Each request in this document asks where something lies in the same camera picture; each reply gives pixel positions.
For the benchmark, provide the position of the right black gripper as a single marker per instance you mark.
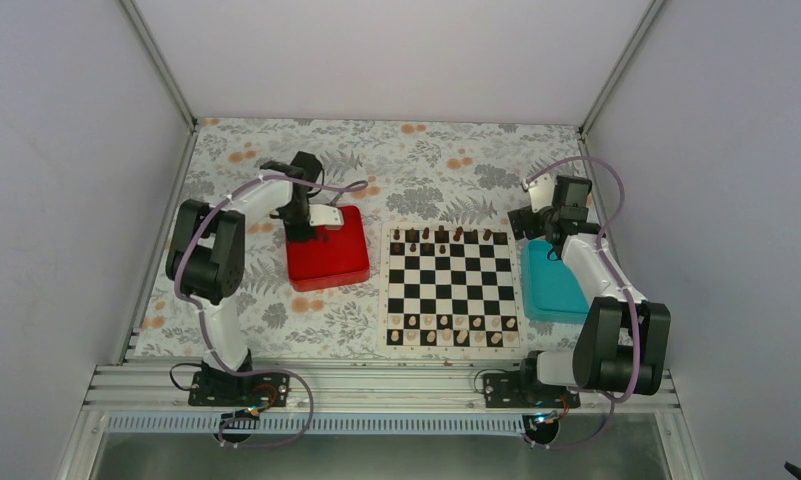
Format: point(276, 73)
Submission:
point(530, 229)

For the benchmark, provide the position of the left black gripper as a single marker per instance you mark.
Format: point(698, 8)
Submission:
point(297, 235)

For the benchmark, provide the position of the red plastic tray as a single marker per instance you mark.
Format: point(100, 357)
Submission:
point(333, 257)

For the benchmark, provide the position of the dark wooden king piece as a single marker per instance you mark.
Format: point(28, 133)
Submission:
point(441, 235)

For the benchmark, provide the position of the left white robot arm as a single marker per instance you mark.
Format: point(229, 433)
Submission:
point(206, 260)

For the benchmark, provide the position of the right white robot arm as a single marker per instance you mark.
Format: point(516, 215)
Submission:
point(622, 345)

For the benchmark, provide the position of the teal plastic tray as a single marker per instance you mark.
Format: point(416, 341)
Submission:
point(550, 291)

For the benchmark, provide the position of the floral patterned table mat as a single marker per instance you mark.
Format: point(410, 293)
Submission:
point(431, 173)

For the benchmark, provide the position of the black white chessboard mat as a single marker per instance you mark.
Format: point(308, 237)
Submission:
point(476, 285)

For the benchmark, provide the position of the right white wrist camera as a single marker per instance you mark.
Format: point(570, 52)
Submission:
point(540, 191)

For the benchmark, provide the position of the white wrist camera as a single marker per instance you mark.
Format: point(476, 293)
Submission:
point(325, 215)
point(540, 191)

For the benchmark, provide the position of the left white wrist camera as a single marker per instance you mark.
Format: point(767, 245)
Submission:
point(325, 215)

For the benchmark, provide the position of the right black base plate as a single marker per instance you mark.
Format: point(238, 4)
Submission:
point(511, 390)

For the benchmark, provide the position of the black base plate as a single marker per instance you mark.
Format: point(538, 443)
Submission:
point(218, 389)
point(511, 390)

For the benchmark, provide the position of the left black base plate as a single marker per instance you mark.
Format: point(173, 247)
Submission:
point(218, 389)

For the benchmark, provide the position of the right aluminium corner post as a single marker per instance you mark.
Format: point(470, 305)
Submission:
point(645, 24)

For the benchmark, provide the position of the aluminium corner post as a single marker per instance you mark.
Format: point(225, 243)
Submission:
point(150, 47)
point(645, 24)

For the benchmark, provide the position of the aluminium front rail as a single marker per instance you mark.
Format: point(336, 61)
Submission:
point(428, 388)

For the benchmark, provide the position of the left aluminium corner post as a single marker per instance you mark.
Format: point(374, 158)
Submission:
point(150, 47)

